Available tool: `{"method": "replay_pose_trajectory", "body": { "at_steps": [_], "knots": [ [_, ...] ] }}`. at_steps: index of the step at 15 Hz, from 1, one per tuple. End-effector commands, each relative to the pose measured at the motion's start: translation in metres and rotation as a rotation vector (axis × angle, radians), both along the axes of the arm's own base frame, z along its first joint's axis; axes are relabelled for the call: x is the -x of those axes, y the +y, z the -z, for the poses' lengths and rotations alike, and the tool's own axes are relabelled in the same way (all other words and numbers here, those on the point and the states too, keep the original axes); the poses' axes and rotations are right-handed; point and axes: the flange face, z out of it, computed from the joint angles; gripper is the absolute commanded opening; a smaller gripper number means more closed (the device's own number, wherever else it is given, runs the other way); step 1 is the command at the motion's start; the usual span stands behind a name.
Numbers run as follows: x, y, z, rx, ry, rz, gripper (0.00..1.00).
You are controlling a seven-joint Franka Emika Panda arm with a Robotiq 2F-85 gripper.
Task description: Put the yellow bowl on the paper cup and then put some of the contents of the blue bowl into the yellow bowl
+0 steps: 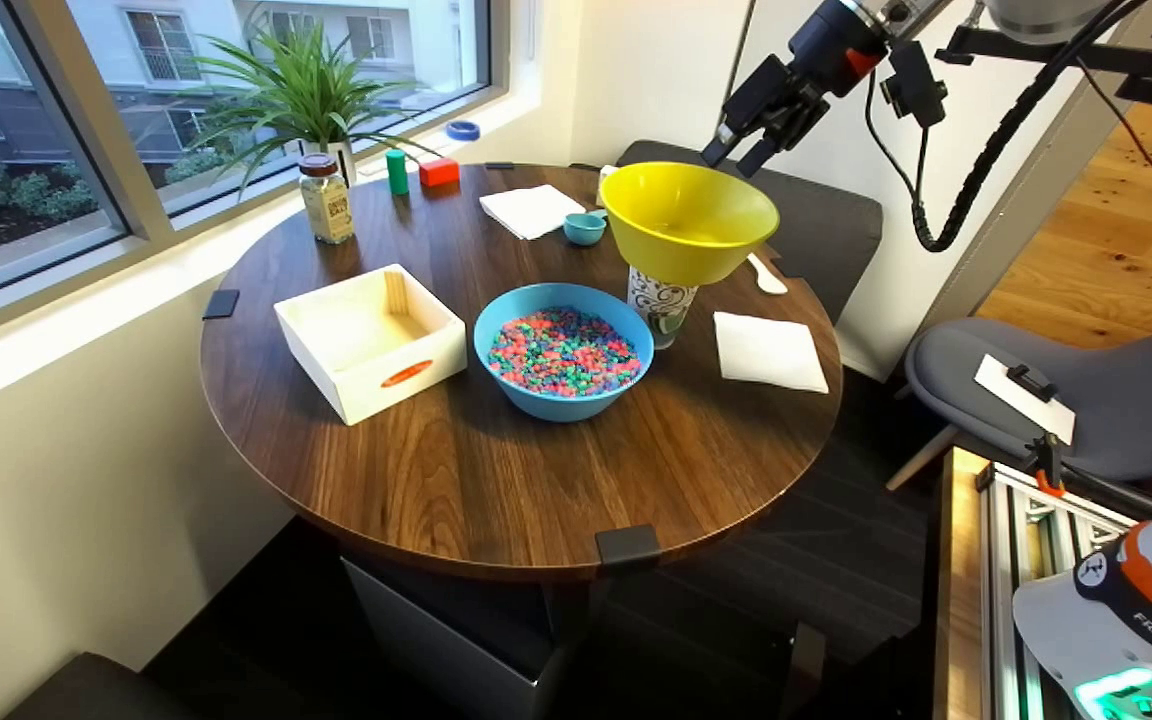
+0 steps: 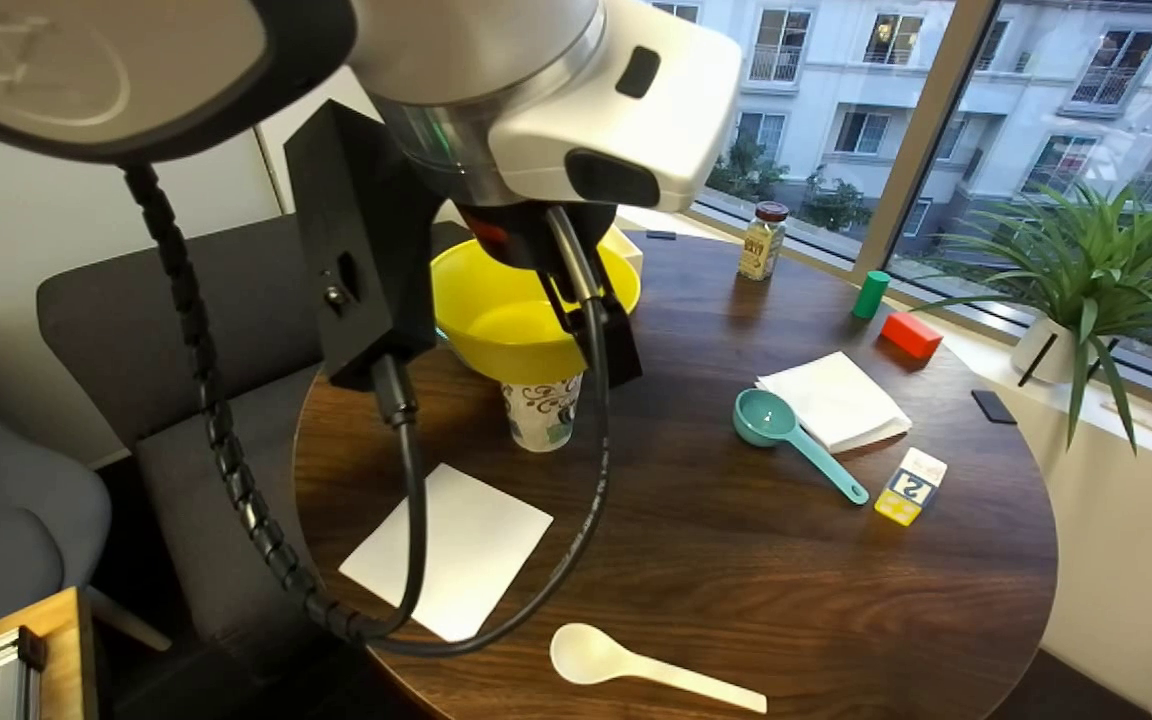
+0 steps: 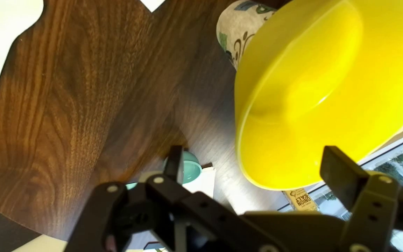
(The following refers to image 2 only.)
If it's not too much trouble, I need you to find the yellow plastic bowl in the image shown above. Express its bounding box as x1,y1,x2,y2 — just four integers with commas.
428,236,648,393

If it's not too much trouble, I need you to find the white apartment building outside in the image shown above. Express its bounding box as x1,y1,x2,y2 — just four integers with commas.
648,0,1152,256

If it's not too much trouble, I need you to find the black braided cable conduit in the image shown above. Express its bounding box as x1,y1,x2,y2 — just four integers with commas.
117,155,389,650

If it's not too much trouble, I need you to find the red block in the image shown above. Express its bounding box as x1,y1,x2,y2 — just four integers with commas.
877,307,949,372

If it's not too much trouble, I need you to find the printed paper cup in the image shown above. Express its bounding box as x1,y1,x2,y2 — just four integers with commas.
495,372,589,457

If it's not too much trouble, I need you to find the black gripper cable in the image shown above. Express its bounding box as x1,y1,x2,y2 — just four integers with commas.
371,204,614,661

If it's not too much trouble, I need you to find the green potted plant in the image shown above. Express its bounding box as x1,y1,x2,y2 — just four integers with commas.
949,184,1152,451

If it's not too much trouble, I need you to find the black camera cable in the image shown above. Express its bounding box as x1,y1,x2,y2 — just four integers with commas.
369,350,435,642

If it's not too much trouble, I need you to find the white plant pot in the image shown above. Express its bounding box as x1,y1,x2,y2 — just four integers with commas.
1006,315,1110,393

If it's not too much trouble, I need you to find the small yellow white card box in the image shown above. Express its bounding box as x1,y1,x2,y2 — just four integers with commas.
873,443,950,533

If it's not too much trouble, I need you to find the grey armchair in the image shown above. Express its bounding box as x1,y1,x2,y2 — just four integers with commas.
0,357,117,630

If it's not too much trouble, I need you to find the white paper sheet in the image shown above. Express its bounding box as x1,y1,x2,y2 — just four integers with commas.
337,461,557,649

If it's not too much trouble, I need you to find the green block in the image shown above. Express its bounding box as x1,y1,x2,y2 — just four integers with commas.
848,269,894,322

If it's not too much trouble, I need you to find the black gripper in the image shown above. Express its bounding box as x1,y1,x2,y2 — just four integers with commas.
452,194,648,393

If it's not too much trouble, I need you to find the brown window frame post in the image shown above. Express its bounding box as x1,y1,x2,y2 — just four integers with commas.
851,0,1006,282

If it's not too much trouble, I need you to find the wooden board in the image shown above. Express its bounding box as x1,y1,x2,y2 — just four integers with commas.
0,582,87,720

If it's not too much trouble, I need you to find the yellow jar with dark lid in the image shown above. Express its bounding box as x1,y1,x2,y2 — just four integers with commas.
736,200,790,282

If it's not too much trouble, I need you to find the dark grey sofa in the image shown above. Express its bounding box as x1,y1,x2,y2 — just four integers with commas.
33,210,472,655

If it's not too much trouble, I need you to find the teal measuring scoop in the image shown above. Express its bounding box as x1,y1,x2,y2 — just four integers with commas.
732,382,877,511

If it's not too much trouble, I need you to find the white plastic spoon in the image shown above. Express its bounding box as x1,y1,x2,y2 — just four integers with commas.
549,621,772,717

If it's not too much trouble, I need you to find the white folded napkin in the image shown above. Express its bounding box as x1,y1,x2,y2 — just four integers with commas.
752,349,916,457

